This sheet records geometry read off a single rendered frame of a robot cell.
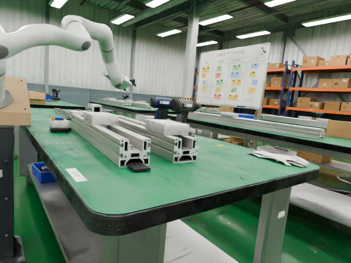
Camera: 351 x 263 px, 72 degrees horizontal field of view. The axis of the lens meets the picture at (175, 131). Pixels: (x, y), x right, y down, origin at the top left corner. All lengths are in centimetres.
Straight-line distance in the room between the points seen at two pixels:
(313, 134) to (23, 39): 202
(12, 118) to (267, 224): 135
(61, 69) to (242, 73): 989
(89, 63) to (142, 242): 1262
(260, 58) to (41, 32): 326
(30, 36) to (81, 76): 1165
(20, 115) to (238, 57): 350
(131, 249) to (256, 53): 377
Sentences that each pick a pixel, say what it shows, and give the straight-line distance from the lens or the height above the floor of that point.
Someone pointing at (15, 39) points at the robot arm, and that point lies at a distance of 133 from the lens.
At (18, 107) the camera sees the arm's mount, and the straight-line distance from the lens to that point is 159.
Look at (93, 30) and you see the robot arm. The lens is 153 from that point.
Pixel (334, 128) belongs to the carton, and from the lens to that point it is 265.
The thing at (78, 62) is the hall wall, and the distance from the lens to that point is 1297.
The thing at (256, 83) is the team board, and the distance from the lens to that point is 403.
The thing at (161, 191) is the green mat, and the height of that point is 78.
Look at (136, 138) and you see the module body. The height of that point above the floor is 86.
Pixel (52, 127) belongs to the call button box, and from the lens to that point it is 132.
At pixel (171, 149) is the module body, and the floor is 82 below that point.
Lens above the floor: 99
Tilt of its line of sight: 8 degrees down
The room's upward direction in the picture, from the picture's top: 5 degrees clockwise
